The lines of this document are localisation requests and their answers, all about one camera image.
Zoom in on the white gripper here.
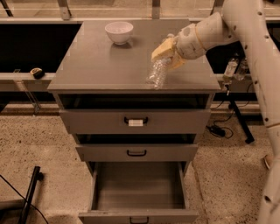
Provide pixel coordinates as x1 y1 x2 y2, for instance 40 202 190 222
151 24 206 70

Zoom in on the grey drawer cabinet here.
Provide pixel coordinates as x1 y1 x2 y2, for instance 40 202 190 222
46 18 221 176

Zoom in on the black frame bar with cable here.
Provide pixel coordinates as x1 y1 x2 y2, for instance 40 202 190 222
0 166 49 224

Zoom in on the clear plastic water bottle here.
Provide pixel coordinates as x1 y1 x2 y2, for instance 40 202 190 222
146 58 172 89

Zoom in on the grey middle drawer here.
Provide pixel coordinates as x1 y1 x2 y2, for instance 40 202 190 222
76 134 198 162

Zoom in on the grey bottom drawer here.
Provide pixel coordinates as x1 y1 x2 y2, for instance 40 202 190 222
79 162 199 224

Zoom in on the tan shoe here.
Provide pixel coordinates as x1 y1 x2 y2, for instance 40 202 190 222
263 155 273 170

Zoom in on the water bottle on ledge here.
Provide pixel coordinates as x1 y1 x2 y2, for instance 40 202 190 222
223 54 239 83
234 58 249 81

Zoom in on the black stand leg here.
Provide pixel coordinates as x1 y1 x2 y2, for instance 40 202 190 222
227 94 255 144

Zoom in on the grey drawer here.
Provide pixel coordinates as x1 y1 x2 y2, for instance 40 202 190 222
79 162 199 224
59 108 210 135
76 134 198 162

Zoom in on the white ceramic bowl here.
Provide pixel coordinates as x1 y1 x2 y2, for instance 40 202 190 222
105 21 134 45

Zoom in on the small tape measure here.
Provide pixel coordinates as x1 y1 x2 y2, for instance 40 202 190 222
30 67 45 80

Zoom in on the white tape label on handle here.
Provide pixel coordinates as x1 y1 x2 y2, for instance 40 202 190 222
129 120 144 127

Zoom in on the black power adapter with cable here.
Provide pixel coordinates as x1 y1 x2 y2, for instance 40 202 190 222
206 113 234 139

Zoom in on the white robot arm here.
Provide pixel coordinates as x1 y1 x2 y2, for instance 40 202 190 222
151 0 280 224

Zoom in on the grey top drawer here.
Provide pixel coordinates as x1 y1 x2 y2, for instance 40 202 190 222
59 108 210 135

